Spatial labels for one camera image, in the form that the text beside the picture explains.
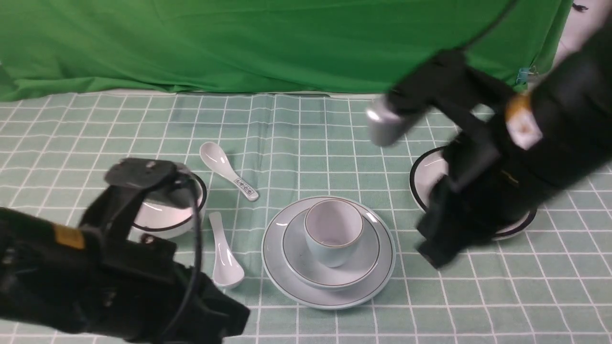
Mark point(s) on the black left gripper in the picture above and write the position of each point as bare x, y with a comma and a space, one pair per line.
186, 301

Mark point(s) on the pale blue cup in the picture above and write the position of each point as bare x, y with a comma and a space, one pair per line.
333, 229

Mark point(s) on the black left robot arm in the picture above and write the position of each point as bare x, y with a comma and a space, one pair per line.
58, 277

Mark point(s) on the white spoon with pattern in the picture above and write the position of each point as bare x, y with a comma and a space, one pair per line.
217, 160

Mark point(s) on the blue clip on backdrop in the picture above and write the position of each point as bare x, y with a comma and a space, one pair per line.
525, 75

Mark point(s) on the white plate black rim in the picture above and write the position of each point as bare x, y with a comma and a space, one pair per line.
429, 168

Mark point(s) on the green backdrop cloth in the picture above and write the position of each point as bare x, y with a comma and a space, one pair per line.
227, 46

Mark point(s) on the plain pale blue spoon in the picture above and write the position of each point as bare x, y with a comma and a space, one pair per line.
227, 271

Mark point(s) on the pale blue flat plate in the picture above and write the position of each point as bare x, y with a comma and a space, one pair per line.
325, 299

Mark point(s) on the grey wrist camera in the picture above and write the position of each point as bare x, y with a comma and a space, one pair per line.
159, 181
386, 124

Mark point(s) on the green checkered tablecloth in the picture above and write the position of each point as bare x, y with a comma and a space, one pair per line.
549, 285

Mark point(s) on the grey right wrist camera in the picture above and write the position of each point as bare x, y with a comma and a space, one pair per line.
386, 124

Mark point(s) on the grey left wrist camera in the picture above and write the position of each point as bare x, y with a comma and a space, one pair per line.
159, 181

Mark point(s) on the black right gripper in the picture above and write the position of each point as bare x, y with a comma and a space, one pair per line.
490, 189

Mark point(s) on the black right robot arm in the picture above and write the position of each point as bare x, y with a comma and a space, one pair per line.
538, 144

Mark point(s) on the pale blue bowl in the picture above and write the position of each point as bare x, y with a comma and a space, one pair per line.
306, 267

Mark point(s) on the white bowl black rim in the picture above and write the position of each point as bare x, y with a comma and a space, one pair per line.
166, 213

